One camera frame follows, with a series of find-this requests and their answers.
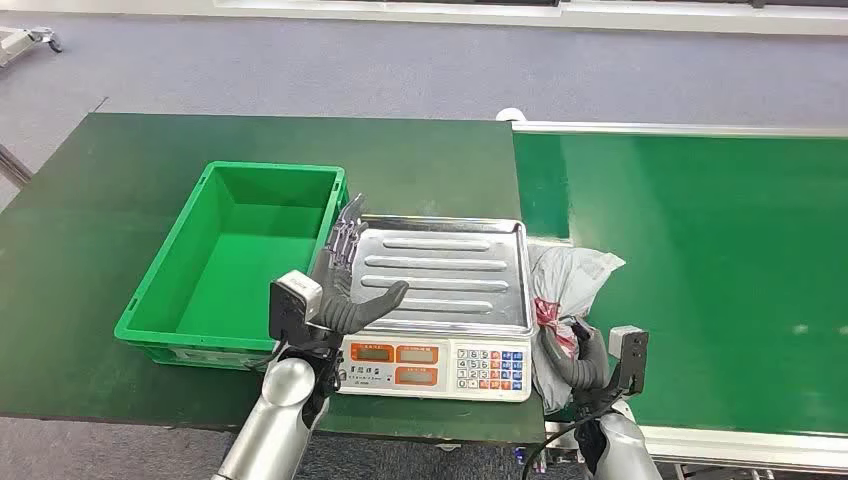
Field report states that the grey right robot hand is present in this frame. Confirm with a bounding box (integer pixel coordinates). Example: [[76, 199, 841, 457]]
[[539, 321, 611, 393]]

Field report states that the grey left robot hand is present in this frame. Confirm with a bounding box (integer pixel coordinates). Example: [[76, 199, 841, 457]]
[[309, 193, 411, 335]]

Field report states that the grey mailer bag red print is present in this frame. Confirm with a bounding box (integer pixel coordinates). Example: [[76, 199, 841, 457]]
[[527, 241, 627, 416]]

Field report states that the electronic scale with steel tray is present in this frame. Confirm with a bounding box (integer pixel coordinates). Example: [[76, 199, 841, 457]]
[[334, 213, 537, 404]]

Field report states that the green plastic crate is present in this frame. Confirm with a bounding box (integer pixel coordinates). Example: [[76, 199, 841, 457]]
[[113, 160, 350, 371]]

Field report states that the dark metal bar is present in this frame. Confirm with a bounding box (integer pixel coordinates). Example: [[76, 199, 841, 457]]
[[0, 143, 34, 191]]

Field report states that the white wheeled cart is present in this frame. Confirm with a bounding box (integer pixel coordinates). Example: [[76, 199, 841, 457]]
[[0, 25, 64, 69]]

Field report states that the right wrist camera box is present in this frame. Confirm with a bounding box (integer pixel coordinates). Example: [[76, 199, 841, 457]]
[[607, 324, 651, 397]]

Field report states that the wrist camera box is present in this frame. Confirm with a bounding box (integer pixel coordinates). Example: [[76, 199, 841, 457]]
[[607, 324, 651, 397], [269, 269, 325, 347]]

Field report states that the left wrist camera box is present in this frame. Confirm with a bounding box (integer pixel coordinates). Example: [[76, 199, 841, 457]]
[[269, 269, 325, 347]]

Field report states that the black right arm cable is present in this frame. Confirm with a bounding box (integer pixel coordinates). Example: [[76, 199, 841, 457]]
[[519, 396, 625, 480]]

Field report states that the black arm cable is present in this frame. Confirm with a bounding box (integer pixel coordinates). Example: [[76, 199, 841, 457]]
[[243, 337, 287, 372], [519, 396, 625, 480]]

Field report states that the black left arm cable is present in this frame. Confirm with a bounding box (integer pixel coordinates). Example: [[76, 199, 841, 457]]
[[243, 337, 287, 372]]

